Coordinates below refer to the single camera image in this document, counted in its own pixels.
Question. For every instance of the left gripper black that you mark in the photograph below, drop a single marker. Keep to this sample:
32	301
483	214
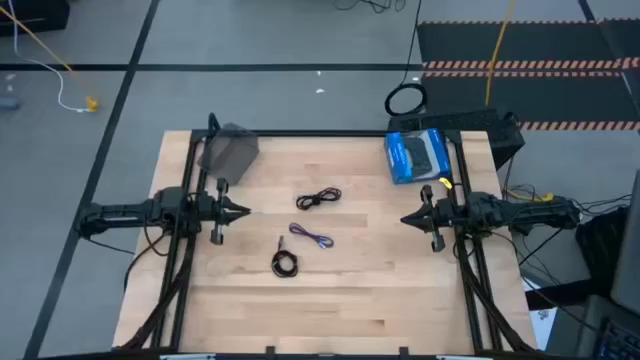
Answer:
212	210

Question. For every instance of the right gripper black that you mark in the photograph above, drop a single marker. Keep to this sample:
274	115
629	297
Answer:
439	215

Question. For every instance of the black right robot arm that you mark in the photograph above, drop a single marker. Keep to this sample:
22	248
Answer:
540	212

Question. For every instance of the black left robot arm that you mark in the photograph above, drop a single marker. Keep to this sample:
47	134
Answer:
120	215

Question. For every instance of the yellow tag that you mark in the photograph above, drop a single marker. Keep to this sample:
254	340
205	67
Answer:
445	183

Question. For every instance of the blue cardboard box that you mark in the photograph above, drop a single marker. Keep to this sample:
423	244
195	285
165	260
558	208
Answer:
400	160

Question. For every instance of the black perforated case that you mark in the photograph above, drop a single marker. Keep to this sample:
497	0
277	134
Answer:
475	122

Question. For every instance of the white paper sheet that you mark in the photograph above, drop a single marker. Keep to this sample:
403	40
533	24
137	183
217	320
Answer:
542	330

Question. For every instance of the black bag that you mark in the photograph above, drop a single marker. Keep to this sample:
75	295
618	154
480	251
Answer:
600	245

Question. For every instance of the grey monitor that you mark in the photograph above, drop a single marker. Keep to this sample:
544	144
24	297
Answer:
630	250

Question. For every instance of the black hazard-striped floor mat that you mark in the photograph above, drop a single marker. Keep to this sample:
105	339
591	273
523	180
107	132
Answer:
550	45

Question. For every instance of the dark keyboard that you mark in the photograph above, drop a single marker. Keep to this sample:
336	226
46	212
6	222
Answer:
620	345

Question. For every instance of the small grey object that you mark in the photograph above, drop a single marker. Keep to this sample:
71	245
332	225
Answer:
9	103

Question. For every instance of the black box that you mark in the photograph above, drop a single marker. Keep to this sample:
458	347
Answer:
35	15

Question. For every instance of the black aluminium table frame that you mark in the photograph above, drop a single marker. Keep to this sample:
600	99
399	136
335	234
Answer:
325	133

